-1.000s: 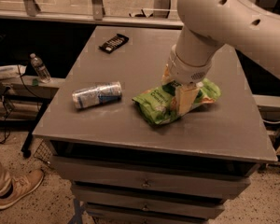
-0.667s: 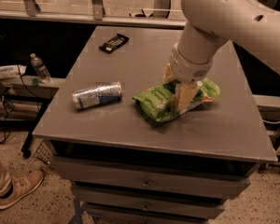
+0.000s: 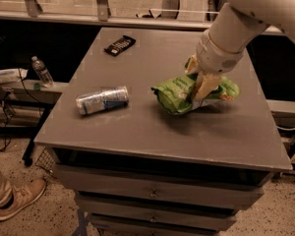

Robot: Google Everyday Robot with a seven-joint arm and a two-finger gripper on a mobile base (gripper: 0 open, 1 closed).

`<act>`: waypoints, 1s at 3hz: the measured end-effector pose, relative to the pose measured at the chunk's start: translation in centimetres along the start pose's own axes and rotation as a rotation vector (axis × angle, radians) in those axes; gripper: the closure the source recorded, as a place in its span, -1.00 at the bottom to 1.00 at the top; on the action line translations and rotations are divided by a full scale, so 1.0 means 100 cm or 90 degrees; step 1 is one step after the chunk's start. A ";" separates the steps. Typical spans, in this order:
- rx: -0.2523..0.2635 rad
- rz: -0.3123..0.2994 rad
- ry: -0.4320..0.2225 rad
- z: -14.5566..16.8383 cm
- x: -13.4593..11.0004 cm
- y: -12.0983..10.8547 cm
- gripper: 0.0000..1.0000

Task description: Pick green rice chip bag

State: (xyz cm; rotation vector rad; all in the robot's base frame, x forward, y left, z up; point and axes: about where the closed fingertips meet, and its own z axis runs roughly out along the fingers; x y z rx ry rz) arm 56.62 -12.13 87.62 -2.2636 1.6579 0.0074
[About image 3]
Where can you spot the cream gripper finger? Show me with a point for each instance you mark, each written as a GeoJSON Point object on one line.
{"type": "Point", "coordinates": [205, 84]}
{"type": "Point", "coordinates": [192, 66]}

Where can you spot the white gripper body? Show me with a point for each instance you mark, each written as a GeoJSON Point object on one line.
{"type": "Point", "coordinates": [215, 58]}

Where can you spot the clear plastic water bottle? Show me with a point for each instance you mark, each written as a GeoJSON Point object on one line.
{"type": "Point", "coordinates": [42, 72]}

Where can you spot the green rice chip bag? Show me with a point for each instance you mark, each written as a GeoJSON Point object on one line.
{"type": "Point", "coordinates": [175, 95]}

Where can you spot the silver blue drink can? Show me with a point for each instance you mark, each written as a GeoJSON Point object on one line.
{"type": "Point", "coordinates": [103, 99]}

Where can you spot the black snack bar wrapper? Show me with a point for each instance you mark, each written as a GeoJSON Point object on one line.
{"type": "Point", "coordinates": [120, 45]}

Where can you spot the tan sneaker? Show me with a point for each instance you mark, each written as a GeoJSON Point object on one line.
{"type": "Point", "coordinates": [23, 197]}

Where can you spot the low side bench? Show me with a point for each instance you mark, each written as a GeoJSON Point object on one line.
{"type": "Point", "coordinates": [24, 94]}

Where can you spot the wire mesh basket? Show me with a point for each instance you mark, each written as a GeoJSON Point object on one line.
{"type": "Point", "coordinates": [45, 161]}

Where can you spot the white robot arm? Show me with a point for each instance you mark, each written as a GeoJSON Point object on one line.
{"type": "Point", "coordinates": [221, 46]}

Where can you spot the metal window rail frame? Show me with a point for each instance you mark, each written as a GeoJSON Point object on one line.
{"type": "Point", "coordinates": [149, 14]}

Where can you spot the grey drawer cabinet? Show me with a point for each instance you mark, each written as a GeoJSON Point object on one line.
{"type": "Point", "coordinates": [138, 169]}

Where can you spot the white wipes pack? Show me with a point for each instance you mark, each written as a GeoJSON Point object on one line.
{"type": "Point", "coordinates": [12, 75]}

